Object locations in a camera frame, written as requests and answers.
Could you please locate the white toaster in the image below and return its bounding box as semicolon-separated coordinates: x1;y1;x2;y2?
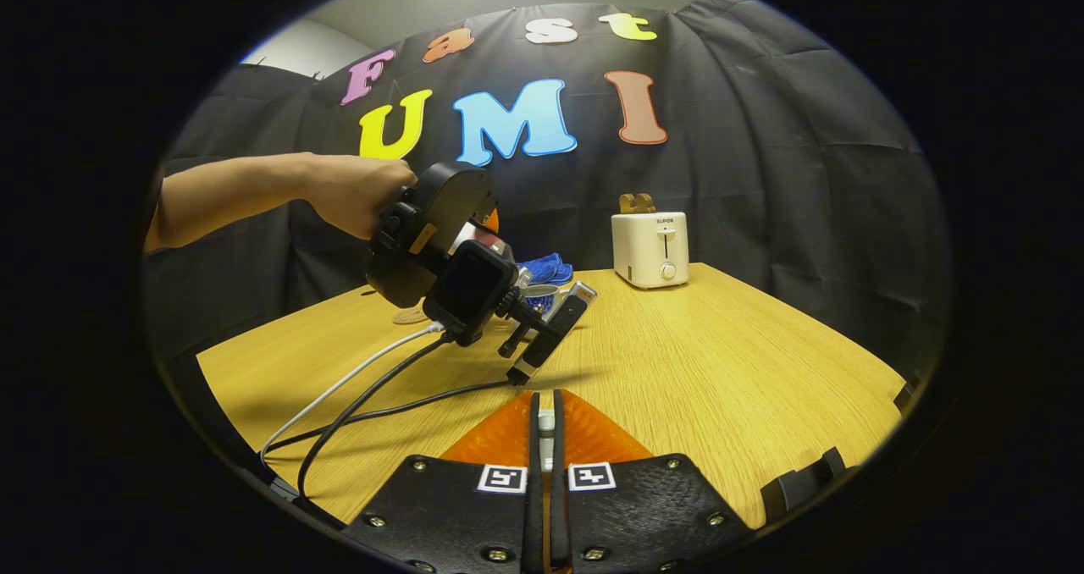
611;211;690;291

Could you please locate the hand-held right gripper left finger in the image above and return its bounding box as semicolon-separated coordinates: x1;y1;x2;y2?
341;389;545;574

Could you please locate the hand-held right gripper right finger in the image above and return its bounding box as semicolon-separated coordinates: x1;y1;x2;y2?
550;389;756;574

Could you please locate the blue folded towel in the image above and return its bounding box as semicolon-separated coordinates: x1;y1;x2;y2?
517;252;575;288

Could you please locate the black cable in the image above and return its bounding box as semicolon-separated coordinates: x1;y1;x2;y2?
296;334;454;507
264;378;519;458

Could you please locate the white cable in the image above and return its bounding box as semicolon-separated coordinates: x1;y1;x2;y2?
259;323;447;463

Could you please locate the black backdrop cloth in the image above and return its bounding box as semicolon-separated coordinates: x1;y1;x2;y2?
142;0;949;372

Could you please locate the black table edge bracket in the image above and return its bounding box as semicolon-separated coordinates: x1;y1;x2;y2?
760;446;849;517

